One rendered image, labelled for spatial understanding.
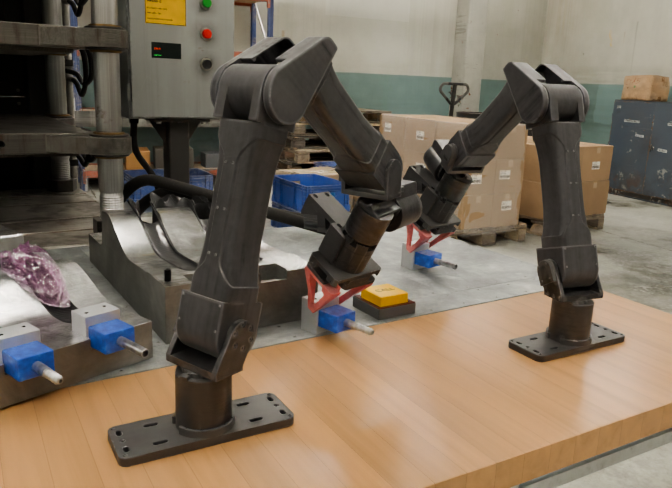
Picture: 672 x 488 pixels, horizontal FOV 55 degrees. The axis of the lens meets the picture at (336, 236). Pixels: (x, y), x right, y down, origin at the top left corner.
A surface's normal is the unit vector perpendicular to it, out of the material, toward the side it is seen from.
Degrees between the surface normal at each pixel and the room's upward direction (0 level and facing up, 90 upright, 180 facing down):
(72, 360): 90
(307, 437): 0
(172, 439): 0
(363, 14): 90
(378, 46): 90
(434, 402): 0
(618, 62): 90
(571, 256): 72
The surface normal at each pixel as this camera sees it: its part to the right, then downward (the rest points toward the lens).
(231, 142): -0.58, -0.07
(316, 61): 0.79, 0.17
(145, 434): 0.04, -0.97
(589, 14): -0.91, 0.06
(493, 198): 0.47, 0.13
